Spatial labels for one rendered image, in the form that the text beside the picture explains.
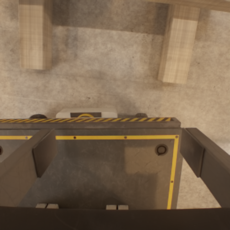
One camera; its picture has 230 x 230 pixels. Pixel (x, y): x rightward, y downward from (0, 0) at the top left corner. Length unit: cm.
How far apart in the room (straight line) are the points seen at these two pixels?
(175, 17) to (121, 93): 38
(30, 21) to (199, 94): 80
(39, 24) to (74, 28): 15
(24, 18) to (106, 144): 59
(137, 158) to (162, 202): 21
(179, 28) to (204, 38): 18
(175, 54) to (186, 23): 12
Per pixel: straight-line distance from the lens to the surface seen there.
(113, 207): 68
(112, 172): 59
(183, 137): 16
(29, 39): 80
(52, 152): 16
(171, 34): 74
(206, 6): 77
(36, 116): 81
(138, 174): 60
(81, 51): 82
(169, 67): 73
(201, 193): 118
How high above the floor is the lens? 80
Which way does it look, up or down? 74 degrees down
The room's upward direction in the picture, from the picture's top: 175 degrees counter-clockwise
